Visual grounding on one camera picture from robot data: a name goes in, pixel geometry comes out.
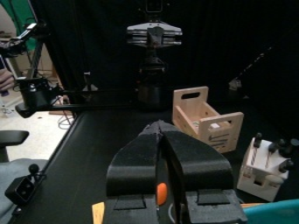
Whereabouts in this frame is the black box camera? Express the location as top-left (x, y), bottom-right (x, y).
top-left (4, 163), bottom-right (48, 207)

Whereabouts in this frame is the small black tripod stand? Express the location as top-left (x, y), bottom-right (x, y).
top-left (80, 71), bottom-right (100, 93)

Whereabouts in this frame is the white cable on floor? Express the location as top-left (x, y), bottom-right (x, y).
top-left (56, 110), bottom-right (77, 130)

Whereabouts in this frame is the black office chair armrest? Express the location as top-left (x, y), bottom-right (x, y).
top-left (0, 129), bottom-right (31, 163)

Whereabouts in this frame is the white toy knife block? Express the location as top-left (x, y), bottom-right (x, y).
top-left (236, 137), bottom-right (291, 203)

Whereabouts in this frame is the green cloth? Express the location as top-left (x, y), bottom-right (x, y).
top-left (7, 0), bottom-right (40, 51)

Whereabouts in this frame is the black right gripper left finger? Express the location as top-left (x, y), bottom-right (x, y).
top-left (105, 120), bottom-right (163, 224)

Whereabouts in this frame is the grey office chair seat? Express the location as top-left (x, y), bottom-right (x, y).
top-left (0, 157), bottom-right (49, 224)

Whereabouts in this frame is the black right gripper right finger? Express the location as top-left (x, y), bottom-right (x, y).
top-left (158, 120), bottom-right (248, 224)

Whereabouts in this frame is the person's hand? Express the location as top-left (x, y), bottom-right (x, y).
top-left (0, 67), bottom-right (17, 92)

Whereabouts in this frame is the black leader arm base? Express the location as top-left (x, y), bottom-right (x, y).
top-left (13, 76), bottom-right (65, 119)

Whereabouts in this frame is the yellow wooden toy piece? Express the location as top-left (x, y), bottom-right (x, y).
top-left (91, 201), bottom-right (107, 224)

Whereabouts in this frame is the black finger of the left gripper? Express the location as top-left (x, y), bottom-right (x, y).
top-left (145, 27), bottom-right (156, 48)
top-left (155, 27), bottom-right (166, 48)

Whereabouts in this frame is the orange toy carrot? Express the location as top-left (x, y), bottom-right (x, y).
top-left (155, 182), bottom-right (170, 207)

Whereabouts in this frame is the teal mat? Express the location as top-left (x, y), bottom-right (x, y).
top-left (240, 199), bottom-right (299, 224)

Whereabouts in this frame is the light wooden toy crate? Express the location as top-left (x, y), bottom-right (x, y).
top-left (171, 85), bottom-right (246, 154)

